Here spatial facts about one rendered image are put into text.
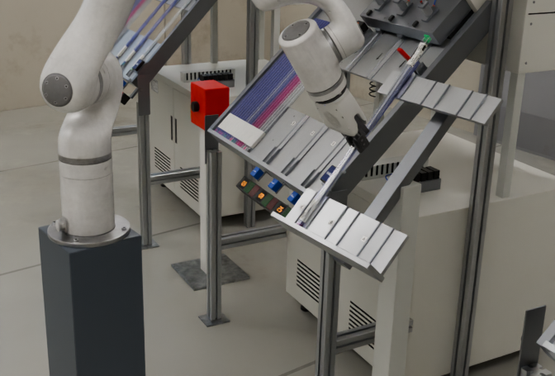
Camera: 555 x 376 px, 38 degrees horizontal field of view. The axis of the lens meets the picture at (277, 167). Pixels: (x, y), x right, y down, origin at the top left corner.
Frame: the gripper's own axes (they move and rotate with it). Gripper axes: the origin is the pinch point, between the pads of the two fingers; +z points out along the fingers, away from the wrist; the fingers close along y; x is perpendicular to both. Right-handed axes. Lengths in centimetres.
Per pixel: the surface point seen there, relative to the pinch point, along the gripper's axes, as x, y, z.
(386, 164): 29, -47, 56
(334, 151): 8.3, -30.6, 23.4
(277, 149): 3, -52, 25
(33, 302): -78, -141, 62
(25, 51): 25, -411, 86
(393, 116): 22.4, -18.9, 19.7
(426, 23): 49, -26, 11
